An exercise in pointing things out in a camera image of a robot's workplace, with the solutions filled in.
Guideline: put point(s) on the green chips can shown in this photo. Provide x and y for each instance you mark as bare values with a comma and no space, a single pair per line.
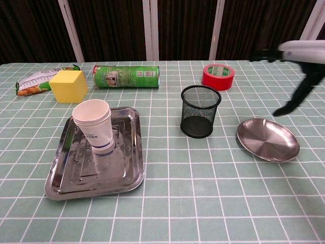
127,76

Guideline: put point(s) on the black mesh pen holder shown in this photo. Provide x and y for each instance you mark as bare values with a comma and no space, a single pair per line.
198,117

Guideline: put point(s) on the green checkered tablecloth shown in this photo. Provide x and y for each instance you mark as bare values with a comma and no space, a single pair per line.
193,203

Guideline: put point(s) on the green white snack packet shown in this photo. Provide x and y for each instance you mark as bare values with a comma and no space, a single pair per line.
33,84

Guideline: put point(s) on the round steel plate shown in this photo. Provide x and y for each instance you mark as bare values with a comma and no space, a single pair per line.
266,142

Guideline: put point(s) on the red tape roll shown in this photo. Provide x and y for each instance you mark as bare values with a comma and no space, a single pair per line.
215,84

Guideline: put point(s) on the rectangular steel tray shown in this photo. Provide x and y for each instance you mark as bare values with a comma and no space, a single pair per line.
114,172

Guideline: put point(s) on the yellow cube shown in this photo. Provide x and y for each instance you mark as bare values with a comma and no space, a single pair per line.
68,89

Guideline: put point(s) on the white paper cup stack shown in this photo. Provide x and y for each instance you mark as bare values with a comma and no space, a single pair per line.
99,132

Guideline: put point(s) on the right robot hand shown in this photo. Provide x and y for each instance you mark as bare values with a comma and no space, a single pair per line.
304,52

